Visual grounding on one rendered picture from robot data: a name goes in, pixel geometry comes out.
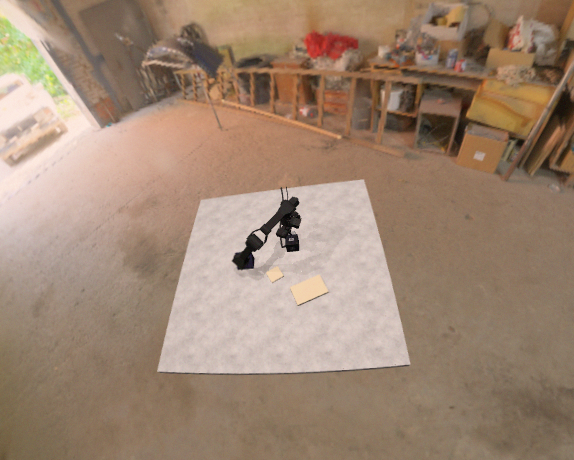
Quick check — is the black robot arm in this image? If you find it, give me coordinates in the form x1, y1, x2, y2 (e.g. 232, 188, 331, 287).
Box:
232, 197, 301, 271

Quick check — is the tan flat wooden plank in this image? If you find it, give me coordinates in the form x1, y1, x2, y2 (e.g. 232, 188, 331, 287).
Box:
290, 275, 328, 306

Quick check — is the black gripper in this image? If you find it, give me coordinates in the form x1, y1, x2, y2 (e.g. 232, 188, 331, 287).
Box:
276, 211, 299, 238

